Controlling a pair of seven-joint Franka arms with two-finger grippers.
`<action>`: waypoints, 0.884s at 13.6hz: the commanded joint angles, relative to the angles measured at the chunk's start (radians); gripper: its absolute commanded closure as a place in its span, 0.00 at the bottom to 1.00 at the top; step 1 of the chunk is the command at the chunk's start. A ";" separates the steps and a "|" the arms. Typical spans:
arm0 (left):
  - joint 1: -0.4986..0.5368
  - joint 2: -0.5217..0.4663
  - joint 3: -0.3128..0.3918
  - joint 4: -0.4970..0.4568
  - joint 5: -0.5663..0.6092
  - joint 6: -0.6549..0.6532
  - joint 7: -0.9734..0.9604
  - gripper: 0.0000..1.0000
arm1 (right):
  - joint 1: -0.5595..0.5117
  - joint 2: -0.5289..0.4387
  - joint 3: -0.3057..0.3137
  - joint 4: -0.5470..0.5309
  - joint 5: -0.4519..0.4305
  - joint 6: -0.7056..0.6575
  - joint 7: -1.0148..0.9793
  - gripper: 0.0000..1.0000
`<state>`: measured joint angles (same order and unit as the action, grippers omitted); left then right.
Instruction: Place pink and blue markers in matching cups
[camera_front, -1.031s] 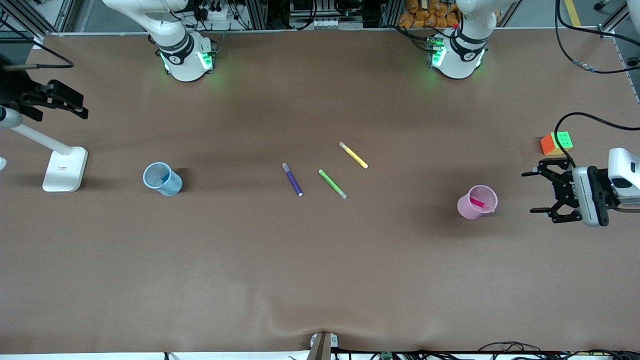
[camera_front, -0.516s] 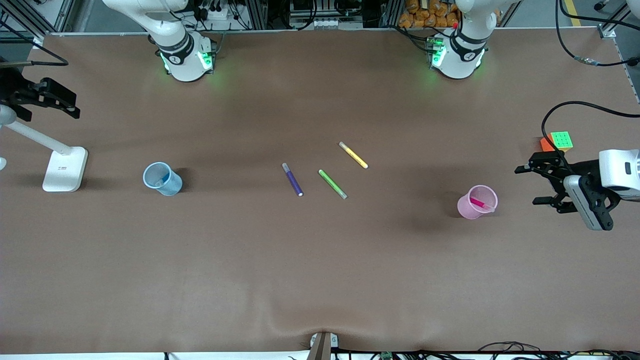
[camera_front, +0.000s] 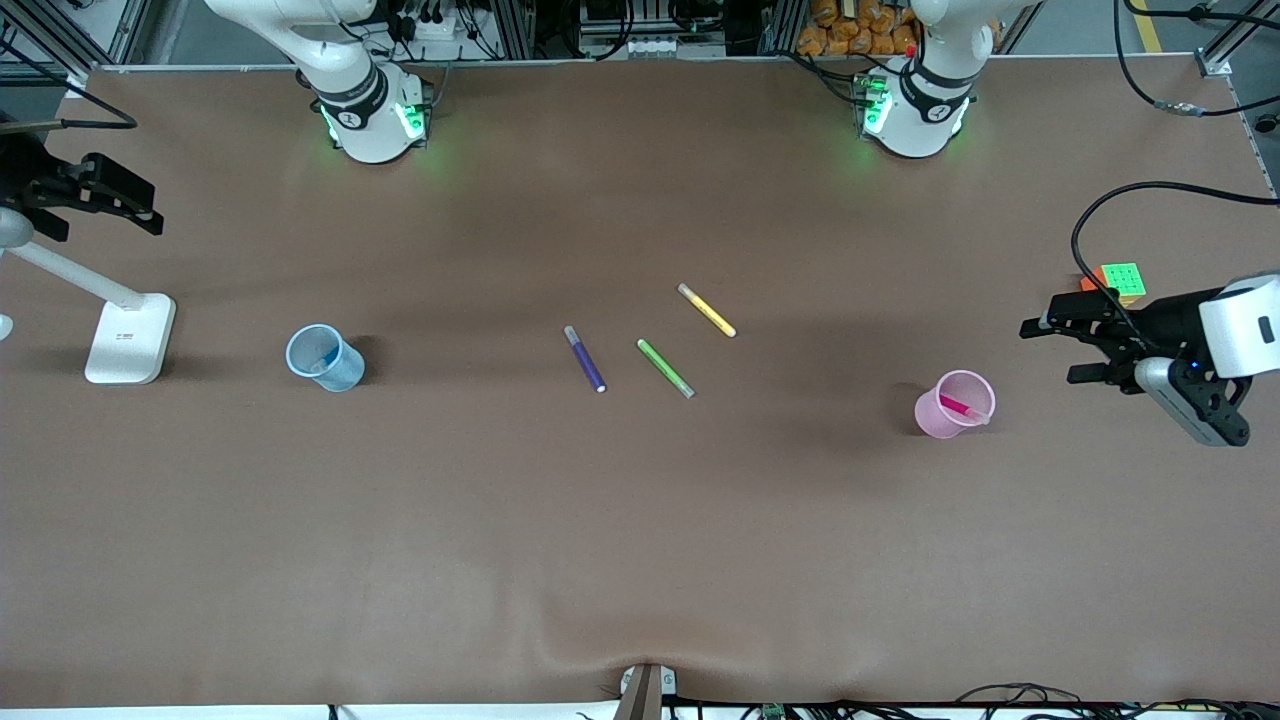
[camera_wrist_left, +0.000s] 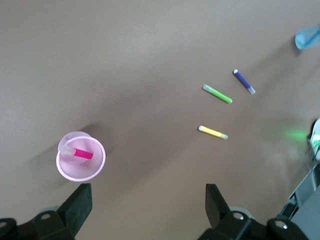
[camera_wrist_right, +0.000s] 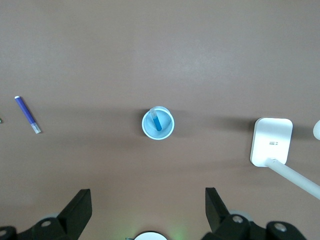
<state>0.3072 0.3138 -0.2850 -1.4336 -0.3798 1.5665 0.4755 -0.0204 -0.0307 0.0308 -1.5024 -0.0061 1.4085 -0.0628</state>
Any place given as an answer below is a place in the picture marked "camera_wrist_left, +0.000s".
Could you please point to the green marker with clear cap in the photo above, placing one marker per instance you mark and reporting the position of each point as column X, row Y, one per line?
column 217, row 93

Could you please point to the purple marker with clear cap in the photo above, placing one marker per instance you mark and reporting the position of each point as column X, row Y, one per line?
column 243, row 80

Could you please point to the brown table mat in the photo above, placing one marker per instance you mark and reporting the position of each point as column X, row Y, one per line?
column 125, row 62

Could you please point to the yellow marker with clear cap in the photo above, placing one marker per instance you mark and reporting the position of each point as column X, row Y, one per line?
column 212, row 131

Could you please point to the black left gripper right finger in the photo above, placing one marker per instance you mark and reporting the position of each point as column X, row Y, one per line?
column 217, row 205

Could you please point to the blue mesh cup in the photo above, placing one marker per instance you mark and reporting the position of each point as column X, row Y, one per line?
column 308, row 37

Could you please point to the pink mesh cup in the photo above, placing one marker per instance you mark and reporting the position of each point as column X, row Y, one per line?
column 82, row 170

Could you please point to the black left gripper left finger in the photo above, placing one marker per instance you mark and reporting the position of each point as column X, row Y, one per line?
column 77, row 205

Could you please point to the pink marker with clear cap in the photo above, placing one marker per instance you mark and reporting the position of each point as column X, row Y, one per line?
column 83, row 153

